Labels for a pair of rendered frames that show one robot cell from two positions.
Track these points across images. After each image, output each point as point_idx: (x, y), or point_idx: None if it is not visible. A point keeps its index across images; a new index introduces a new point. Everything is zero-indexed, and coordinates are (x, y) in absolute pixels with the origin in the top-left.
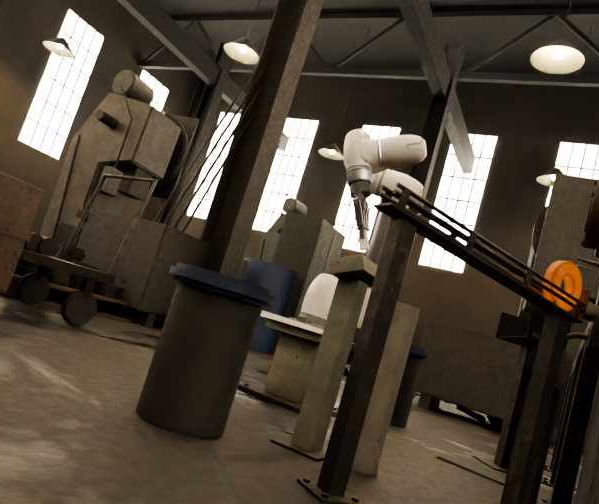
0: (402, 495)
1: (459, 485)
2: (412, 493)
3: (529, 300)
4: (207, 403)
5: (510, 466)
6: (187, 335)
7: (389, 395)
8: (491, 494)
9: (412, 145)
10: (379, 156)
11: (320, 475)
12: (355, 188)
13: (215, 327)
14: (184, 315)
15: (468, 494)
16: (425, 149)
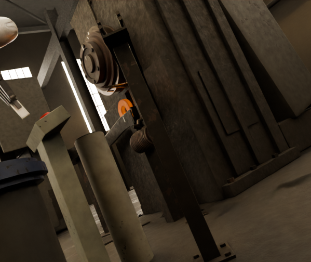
0: (186, 241)
1: (150, 234)
2: (179, 240)
3: None
4: None
5: (165, 200)
6: (16, 260)
7: (129, 197)
8: (159, 226)
9: (8, 23)
10: None
11: (202, 252)
12: None
13: (37, 225)
14: None
15: (165, 230)
16: (16, 27)
